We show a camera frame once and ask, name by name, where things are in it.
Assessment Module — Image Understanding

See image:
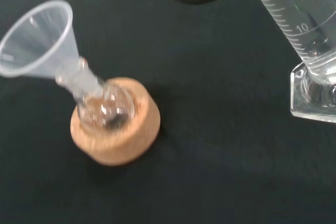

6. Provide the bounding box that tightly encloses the glass round-bottom flask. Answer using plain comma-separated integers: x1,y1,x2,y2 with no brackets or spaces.
55,58,137,133

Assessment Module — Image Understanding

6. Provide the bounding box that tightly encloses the black bench cloth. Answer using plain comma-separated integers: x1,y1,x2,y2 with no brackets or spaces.
0,0,336,224

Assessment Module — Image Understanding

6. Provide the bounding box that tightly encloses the clear plastic funnel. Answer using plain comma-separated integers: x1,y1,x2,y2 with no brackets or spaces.
0,0,106,99

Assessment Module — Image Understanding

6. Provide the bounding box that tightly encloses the cork ring stand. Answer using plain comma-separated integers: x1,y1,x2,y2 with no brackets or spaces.
70,77,162,167

